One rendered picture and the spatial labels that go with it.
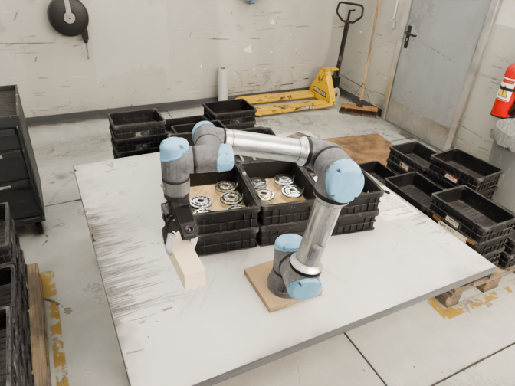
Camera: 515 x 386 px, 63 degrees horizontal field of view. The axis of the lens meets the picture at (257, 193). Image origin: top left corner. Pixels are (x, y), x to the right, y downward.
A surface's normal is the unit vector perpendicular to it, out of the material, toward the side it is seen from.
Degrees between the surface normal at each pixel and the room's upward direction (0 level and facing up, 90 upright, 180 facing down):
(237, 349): 0
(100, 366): 0
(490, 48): 90
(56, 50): 90
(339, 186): 83
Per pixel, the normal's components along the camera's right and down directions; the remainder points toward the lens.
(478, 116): -0.90, 0.19
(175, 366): 0.06, -0.85
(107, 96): 0.44, 0.50
